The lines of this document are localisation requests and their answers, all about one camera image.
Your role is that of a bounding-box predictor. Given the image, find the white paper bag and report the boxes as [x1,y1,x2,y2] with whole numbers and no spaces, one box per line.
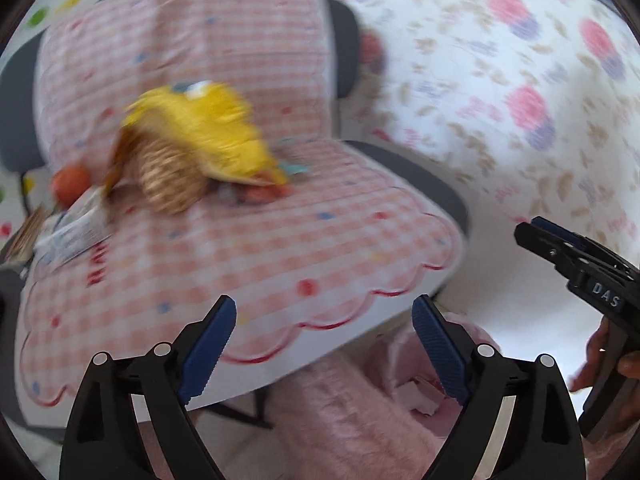
[35,186,112,269]

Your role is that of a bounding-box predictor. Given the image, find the orange knit glove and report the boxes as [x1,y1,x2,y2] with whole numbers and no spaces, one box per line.
[218,183,292,205]

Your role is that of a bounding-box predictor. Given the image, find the woven bamboo ball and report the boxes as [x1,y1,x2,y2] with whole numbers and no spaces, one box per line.
[136,139,208,214]

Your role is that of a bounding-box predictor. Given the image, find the clear plastic snack wrapper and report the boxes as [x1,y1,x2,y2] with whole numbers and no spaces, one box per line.
[273,138,311,178]

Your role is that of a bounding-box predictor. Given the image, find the right hand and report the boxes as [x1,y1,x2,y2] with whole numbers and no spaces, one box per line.
[568,318,640,392]

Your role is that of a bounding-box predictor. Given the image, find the pink fuzzy trouser leg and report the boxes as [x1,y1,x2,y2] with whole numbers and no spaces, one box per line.
[267,353,442,479]

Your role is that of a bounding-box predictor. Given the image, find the pink gingham chair cover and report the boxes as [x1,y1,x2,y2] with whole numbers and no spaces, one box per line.
[15,0,464,428]

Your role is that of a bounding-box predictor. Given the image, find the stack of books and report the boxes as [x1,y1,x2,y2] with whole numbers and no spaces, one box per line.
[1,205,48,264]

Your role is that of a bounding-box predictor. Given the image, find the grey office chair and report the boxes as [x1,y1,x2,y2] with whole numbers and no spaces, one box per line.
[1,0,470,427]

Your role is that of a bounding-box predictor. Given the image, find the floral wall cloth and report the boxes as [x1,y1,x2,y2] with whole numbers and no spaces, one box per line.
[341,0,639,261]

